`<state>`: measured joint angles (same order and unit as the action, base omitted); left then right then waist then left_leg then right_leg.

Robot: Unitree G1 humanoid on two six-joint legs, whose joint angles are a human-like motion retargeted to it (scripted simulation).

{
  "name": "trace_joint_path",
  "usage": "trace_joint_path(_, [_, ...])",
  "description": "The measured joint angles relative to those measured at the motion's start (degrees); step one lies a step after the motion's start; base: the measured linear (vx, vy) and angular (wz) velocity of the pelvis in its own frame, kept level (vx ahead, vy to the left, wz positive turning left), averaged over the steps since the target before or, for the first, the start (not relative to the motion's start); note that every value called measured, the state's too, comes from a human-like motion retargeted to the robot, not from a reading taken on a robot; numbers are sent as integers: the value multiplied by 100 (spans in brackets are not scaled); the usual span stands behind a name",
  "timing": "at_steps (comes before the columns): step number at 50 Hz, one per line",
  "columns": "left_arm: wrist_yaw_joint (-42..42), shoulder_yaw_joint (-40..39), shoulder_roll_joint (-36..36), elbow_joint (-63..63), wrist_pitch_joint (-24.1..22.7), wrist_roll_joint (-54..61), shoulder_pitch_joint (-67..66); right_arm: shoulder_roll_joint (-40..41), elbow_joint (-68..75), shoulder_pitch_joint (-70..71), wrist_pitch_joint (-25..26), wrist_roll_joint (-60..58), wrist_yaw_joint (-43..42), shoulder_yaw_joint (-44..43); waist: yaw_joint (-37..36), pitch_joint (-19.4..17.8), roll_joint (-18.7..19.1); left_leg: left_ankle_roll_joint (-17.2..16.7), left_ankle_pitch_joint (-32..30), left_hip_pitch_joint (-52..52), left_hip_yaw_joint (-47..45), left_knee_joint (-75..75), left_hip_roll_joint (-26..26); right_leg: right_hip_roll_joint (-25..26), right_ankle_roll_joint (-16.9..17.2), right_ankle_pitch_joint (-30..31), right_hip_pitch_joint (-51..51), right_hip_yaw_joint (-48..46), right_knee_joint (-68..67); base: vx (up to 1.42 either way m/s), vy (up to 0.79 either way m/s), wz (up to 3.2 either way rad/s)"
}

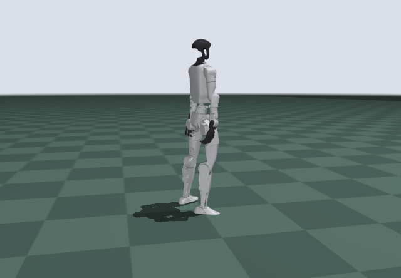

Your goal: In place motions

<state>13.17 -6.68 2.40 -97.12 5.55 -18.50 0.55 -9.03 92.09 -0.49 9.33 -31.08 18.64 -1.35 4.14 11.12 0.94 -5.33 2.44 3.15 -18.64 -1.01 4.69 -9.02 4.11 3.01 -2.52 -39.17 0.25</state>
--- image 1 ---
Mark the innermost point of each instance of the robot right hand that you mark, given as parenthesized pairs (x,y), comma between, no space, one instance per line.
(210,133)

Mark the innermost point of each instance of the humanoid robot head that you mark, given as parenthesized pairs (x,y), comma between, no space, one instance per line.
(201,45)

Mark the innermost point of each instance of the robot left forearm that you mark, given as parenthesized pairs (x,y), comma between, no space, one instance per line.
(192,105)

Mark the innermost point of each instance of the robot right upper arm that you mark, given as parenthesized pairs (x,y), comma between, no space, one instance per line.
(210,75)

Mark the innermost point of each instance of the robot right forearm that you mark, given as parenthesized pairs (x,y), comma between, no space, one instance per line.
(213,109)

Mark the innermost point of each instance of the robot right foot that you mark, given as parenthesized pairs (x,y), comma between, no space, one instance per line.
(199,210)

